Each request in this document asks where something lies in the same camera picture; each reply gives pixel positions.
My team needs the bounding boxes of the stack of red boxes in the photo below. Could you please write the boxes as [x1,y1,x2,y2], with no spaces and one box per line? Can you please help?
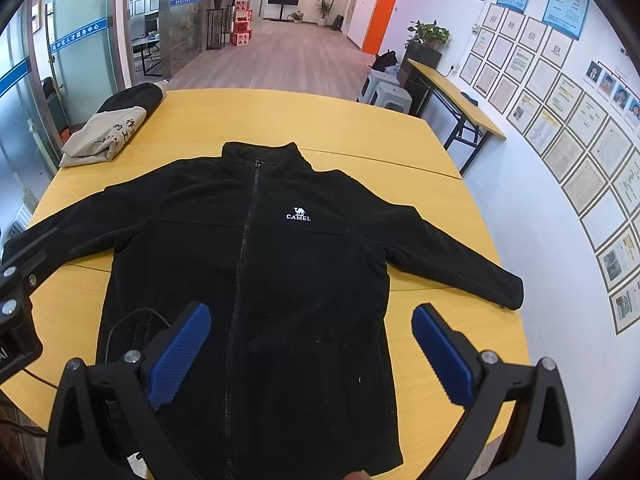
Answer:
[229,0,254,47]

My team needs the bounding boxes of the wooden folding table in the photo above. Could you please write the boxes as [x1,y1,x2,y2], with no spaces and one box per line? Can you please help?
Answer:
[407,58,507,176]

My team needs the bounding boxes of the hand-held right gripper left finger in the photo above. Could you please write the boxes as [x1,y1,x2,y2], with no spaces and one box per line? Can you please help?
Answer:
[42,301,213,480]

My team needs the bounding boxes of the orange door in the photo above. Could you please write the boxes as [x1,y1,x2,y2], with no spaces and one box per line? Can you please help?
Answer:
[362,0,408,56]

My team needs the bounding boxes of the black backpack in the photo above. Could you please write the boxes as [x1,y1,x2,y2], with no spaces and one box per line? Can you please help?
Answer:
[372,50,399,74]

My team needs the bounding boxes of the black cabinet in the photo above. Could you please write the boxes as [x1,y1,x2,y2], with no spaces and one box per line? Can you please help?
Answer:
[402,40,444,83]

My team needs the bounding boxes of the framed paper notices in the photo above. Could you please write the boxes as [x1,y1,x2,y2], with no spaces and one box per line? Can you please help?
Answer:
[457,2,640,336]

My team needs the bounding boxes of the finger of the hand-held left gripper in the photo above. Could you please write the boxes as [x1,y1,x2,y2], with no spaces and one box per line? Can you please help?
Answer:
[0,227,63,318]

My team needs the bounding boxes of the grey plastic stool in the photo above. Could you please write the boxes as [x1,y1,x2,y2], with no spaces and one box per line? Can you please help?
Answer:
[357,82,413,117]
[366,70,401,92]

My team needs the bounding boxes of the folded black garment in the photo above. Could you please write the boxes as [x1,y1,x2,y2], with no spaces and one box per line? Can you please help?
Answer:
[95,82,167,117]

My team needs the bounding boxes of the tall potted palm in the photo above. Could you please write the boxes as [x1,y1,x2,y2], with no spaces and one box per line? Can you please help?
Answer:
[315,0,348,27]

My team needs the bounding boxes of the black plant stand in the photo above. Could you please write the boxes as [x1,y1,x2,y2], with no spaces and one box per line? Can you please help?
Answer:
[206,7,236,52]

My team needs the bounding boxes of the glass door with handle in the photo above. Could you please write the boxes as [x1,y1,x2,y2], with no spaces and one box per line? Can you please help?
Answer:
[0,0,132,196]

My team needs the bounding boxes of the black cable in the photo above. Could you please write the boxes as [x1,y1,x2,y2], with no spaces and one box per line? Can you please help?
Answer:
[0,367,59,436]

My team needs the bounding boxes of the office desk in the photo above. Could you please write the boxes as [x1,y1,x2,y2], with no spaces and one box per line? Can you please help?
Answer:
[132,34,167,79]

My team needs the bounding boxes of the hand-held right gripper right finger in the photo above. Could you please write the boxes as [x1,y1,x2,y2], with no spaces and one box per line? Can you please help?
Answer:
[411,302,578,480]

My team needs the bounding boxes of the row of blue wall posters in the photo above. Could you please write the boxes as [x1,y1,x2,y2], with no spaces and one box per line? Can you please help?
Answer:
[406,0,592,42]

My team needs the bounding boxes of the black fleece jacket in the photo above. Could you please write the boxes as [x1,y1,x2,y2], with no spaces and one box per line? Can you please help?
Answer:
[2,141,524,480]

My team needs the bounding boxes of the folded beige shirt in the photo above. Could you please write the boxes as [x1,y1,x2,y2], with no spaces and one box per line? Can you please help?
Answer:
[59,105,148,169]

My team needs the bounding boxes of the leafy potted plant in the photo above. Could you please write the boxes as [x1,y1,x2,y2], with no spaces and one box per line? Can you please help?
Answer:
[406,20,452,50]

